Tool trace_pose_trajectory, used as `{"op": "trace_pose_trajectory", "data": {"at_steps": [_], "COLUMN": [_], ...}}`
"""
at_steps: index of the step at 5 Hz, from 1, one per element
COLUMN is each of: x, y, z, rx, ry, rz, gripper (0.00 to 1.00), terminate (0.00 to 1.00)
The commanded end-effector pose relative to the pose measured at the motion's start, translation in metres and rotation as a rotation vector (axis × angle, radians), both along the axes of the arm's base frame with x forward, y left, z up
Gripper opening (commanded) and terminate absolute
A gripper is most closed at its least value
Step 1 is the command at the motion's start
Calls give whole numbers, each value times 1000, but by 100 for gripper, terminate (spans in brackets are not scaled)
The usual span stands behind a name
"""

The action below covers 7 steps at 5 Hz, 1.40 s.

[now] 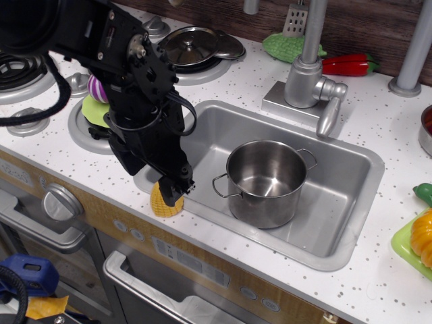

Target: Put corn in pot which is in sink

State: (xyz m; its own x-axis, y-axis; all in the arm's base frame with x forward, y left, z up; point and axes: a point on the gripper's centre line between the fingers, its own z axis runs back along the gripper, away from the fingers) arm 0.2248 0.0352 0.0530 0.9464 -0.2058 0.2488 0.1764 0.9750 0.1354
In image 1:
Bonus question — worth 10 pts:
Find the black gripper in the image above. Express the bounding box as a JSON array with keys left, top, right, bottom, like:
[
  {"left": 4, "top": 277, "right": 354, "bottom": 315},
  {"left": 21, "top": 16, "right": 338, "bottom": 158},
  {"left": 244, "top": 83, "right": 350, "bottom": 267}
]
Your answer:
[{"left": 104, "top": 88, "right": 196, "bottom": 207}]

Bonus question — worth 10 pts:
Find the yellow toy corn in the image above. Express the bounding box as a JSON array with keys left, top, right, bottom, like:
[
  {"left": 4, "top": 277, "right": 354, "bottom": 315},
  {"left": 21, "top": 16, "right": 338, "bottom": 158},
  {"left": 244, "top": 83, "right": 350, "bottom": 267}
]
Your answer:
[{"left": 151, "top": 182, "right": 184, "bottom": 218}]

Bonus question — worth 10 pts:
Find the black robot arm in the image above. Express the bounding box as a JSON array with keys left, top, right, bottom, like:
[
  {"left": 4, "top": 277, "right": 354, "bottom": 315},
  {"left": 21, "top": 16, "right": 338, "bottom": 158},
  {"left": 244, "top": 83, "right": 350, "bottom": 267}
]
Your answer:
[{"left": 1, "top": 1, "right": 194, "bottom": 207}]

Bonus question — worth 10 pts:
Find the large steel pot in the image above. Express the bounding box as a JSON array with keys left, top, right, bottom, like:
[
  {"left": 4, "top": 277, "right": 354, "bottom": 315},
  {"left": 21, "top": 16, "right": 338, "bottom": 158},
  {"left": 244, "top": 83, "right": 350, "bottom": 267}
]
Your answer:
[{"left": 212, "top": 140, "right": 318, "bottom": 230}]

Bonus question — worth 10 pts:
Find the steel pot lid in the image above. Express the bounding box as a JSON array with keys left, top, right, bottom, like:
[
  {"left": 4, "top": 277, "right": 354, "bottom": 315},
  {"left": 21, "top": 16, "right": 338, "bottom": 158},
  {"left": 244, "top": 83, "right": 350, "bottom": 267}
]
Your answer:
[{"left": 159, "top": 26, "right": 218, "bottom": 66}]

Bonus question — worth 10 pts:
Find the grey toy sink basin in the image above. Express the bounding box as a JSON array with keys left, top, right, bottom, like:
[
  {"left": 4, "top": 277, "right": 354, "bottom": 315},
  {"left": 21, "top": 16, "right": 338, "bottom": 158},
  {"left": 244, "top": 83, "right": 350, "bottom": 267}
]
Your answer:
[{"left": 181, "top": 101, "right": 384, "bottom": 271}]

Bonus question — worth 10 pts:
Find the light green toy plate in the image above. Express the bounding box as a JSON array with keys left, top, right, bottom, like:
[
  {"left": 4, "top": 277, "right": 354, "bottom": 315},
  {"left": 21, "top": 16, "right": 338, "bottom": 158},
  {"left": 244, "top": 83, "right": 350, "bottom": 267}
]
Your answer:
[{"left": 81, "top": 95, "right": 109, "bottom": 128}]

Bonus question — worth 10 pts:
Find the grey oven dial knob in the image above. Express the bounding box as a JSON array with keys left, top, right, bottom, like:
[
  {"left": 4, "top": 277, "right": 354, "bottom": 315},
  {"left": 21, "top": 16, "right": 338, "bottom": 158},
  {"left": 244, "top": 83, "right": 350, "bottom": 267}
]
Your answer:
[{"left": 41, "top": 183, "right": 84, "bottom": 221}]

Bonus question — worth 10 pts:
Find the purple striped toy onion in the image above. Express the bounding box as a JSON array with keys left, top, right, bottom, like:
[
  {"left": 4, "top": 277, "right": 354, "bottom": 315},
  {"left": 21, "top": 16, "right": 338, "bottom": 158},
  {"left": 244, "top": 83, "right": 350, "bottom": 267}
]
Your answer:
[{"left": 87, "top": 75, "right": 109, "bottom": 104}]

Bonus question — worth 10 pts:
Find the grey stove knob middle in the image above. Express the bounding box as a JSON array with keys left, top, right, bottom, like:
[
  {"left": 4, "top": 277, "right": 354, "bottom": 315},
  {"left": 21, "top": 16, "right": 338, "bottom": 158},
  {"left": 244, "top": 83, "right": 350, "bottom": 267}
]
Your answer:
[{"left": 66, "top": 72, "right": 90, "bottom": 98}]

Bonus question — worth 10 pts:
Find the grey stove knob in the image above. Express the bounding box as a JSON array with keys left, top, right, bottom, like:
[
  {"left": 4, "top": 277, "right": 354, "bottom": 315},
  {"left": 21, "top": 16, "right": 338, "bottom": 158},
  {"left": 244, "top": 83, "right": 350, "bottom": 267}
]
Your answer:
[
  {"left": 5, "top": 107, "right": 51, "bottom": 138},
  {"left": 142, "top": 16, "right": 171, "bottom": 38},
  {"left": 66, "top": 72, "right": 90, "bottom": 98}
]

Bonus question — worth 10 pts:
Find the small steel lid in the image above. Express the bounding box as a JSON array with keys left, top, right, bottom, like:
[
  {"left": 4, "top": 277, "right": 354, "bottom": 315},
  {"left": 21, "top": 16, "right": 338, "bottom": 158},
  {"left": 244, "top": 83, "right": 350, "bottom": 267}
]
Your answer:
[{"left": 214, "top": 30, "right": 246, "bottom": 59}]

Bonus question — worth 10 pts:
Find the grey stove knob front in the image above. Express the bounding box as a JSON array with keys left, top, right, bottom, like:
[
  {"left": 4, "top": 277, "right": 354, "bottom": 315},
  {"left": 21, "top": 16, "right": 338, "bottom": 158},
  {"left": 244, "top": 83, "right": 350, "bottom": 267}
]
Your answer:
[{"left": 5, "top": 107, "right": 51, "bottom": 138}]

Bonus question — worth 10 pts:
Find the grey stove knob back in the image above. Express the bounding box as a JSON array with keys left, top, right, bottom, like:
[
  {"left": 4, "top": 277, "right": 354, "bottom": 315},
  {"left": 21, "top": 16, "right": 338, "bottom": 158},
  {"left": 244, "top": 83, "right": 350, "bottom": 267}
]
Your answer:
[{"left": 142, "top": 16, "right": 171, "bottom": 38}]

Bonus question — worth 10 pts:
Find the blue clamp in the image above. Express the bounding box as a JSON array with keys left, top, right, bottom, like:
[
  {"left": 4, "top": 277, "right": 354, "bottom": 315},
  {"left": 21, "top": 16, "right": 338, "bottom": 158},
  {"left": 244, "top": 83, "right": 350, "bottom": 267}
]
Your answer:
[{"left": 1, "top": 254, "right": 59, "bottom": 297}]

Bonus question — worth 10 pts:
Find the grey toy faucet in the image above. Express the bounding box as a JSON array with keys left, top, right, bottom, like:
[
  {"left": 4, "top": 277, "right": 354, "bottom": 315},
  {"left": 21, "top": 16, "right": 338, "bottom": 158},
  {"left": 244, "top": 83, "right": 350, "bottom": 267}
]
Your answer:
[{"left": 261, "top": 1, "right": 348, "bottom": 138}]

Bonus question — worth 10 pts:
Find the green toy bitter gourd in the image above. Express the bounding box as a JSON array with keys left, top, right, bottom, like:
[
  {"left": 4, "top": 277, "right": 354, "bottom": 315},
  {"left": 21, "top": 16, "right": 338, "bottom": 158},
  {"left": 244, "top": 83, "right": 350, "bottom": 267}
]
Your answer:
[{"left": 262, "top": 32, "right": 328, "bottom": 64}]

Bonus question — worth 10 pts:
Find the yellow tape piece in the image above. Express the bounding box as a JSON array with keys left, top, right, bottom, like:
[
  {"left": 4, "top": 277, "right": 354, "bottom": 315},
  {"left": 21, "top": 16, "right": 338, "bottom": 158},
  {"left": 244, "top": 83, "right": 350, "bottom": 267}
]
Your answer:
[{"left": 26, "top": 296, "right": 69, "bottom": 320}]

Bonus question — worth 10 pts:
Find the front left stove burner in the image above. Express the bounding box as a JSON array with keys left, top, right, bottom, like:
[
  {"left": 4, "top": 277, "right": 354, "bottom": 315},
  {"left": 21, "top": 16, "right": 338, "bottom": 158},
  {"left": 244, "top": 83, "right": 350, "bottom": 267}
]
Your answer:
[{"left": 1, "top": 52, "right": 55, "bottom": 105}]

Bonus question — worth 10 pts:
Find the grey hanging rod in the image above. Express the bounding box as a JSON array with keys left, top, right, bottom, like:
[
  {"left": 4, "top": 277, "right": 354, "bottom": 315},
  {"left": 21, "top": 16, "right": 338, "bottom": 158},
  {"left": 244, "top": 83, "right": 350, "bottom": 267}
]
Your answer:
[{"left": 243, "top": 0, "right": 260, "bottom": 15}]

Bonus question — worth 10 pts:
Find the metal grater spatula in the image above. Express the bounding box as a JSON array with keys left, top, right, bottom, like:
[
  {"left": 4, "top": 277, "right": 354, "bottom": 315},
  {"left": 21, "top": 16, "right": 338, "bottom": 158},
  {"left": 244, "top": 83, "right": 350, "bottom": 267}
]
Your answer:
[{"left": 282, "top": 1, "right": 308, "bottom": 38}]

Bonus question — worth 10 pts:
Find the red toy chili pepper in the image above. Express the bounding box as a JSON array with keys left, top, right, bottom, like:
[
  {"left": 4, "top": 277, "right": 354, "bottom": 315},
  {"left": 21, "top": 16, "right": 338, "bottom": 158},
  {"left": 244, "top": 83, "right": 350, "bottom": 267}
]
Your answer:
[{"left": 323, "top": 53, "right": 379, "bottom": 76}]

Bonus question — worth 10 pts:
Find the green cutting board tray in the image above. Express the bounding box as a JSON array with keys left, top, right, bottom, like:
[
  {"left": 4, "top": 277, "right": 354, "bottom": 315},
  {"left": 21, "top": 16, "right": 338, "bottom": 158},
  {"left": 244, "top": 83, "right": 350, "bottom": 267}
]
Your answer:
[{"left": 391, "top": 208, "right": 431, "bottom": 281}]

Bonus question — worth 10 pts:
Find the green toy vegetable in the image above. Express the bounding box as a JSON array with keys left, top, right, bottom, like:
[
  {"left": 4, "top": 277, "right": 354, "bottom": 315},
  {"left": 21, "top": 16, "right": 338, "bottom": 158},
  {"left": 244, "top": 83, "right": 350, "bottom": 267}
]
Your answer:
[{"left": 412, "top": 183, "right": 432, "bottom": 207}]

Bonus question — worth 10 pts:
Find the yellow toy pumpkin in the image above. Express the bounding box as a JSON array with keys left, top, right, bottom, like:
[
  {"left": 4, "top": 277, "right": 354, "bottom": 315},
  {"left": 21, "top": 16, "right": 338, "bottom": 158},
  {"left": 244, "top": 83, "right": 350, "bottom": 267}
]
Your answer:
[{"left": 410, "top": 208, "right": 431, "bottom": 268}]

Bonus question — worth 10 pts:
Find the steel bowl at right edge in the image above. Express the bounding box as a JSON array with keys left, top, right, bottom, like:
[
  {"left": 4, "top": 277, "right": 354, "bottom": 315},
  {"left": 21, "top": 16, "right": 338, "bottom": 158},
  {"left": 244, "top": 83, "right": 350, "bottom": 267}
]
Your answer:
[{"left": 418, "top": 106, "right": 432, "bottom": 156}]

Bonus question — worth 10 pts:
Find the grey oven door handle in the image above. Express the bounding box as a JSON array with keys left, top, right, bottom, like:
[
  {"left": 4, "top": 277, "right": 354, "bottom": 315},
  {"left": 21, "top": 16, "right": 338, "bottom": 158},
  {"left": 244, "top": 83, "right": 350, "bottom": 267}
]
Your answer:
[{"left": 1, "top": 190, "right": 87, "bottom": 254}]

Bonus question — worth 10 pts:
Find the grey dishwasher door handle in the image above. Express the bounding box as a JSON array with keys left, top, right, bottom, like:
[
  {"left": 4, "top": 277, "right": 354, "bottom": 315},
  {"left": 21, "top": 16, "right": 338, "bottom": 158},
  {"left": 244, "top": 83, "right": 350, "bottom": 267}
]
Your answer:
[{"left": 103, "top": 249, "right": 261, "bottom": 323}]

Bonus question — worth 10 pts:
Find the black braided cable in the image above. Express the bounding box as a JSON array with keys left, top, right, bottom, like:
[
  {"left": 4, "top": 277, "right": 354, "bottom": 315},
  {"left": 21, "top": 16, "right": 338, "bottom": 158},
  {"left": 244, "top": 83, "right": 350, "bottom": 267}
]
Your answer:
[{"left": 0, "top": 50, "right": 72, "bottom": 128}]

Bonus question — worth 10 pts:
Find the grey vertical post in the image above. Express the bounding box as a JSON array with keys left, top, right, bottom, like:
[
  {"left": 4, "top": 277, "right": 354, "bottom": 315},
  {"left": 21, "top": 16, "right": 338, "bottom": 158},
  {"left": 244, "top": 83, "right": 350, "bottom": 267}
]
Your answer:
[{"left": 388, "top": 0, "right": 431, "bottom": 98}]

